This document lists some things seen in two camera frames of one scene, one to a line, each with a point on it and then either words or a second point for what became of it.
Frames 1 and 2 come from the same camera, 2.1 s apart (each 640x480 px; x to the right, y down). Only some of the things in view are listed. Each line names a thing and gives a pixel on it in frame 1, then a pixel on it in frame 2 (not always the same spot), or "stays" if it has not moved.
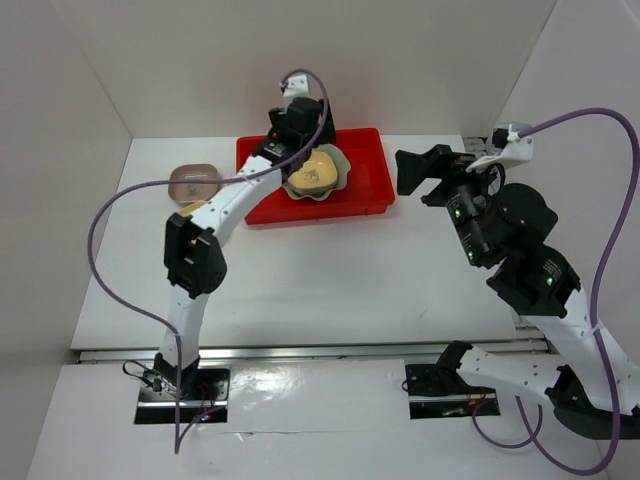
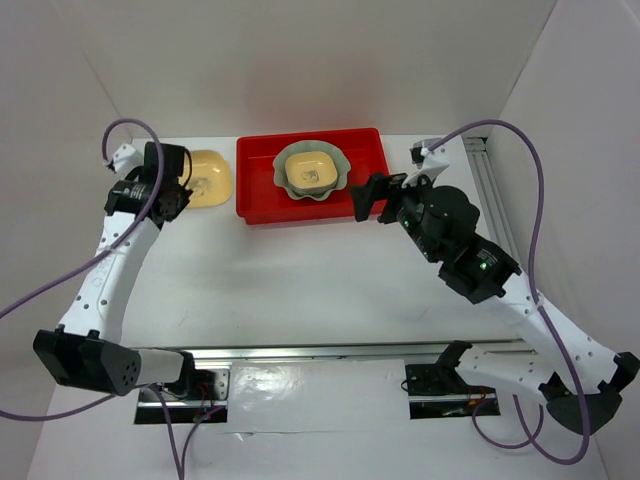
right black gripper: [437, 161] → [380, 187]
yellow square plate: [186, 211] → [209, 176]
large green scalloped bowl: [342, 165] stays
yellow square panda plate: [318, 172] stays
